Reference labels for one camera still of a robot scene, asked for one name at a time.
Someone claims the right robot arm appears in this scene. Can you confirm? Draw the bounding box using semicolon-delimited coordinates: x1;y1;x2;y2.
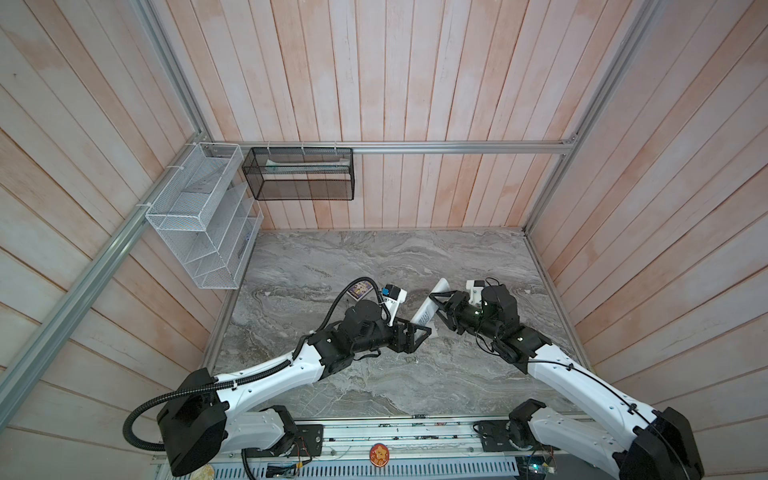
412;281;705;479

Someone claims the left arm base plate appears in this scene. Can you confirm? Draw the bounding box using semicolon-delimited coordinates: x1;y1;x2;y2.
264;423;324;459

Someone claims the red round sticker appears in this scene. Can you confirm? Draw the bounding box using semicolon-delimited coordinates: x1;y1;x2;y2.
369;443;390;468

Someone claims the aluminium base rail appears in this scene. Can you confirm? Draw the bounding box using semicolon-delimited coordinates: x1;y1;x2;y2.
149;413;652;466

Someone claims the white wire mesh shelf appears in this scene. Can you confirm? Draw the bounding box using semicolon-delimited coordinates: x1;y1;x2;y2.
146;142;263;290

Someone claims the white remote control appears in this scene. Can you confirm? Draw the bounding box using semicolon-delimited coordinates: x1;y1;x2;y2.
411;278;450;327

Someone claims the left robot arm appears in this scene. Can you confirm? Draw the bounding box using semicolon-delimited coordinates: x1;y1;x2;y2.
150;297;437;477

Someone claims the black corrugated cable hose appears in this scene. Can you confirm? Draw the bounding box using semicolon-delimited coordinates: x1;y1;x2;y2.
122;358;293;452

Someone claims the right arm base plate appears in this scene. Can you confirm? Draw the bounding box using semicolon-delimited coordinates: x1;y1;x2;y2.
472;420;557;454

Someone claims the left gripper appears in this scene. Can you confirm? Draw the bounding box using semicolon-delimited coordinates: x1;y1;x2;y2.
352;314;431;353

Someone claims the black mesh basket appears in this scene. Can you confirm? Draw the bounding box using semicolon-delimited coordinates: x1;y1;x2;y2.
241;146;355;201

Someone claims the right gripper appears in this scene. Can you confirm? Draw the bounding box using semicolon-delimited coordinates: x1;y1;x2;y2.
430;289;499;342

